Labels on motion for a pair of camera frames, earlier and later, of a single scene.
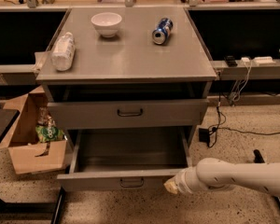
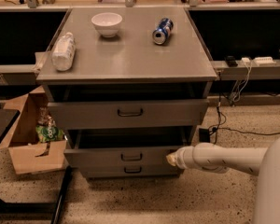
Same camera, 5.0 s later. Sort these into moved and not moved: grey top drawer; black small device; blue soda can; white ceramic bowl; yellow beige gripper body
Moved: yellow beige gripper body
Not moved: black small device; blue soda can; grey top drawer; white ceramic bowl
